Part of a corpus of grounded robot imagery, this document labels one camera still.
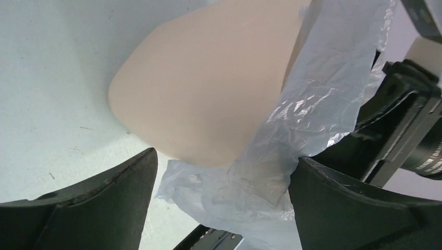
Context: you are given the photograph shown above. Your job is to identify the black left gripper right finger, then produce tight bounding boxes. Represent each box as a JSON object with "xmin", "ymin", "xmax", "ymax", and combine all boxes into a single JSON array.
[{"xmin": 288, "ymin": 157, "xmax": 441, "ymax": 249}]

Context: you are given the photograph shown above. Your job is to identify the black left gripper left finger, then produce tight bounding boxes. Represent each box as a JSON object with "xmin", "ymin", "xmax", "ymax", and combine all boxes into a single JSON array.
[{"xmin": 1, "ymin": 148, "xmax": 158, "ymax": 249}]

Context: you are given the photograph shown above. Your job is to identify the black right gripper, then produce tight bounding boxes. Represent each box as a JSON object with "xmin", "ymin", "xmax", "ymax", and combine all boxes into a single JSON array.
[{"xmin": 314, "ymin": 59, "xmax": 441, "ymax": 188}]

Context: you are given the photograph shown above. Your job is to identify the translucent blue trash bag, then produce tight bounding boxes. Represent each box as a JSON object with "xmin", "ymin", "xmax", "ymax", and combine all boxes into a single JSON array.
[{"xmin": 156, "ymin": 1, "xmax": 397, "ymax": 249}]

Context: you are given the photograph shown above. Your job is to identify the cream plastic trash bin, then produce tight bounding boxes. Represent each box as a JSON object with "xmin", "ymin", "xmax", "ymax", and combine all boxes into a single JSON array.
[{"xmin": 108, "ymin": 0, "xmax": 309, "ymax": 167}]

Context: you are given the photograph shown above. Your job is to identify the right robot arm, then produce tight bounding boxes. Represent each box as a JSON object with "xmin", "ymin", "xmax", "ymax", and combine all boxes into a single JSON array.
[{"xmin": 314, "ymin": 1, "xmax": 441, "ymax": 188}]

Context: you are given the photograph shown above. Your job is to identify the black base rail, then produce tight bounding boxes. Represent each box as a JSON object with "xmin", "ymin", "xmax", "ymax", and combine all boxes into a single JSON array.
[{"xmin": 173, "ymin": 224, "xmax": 243, "ymax": 250}]

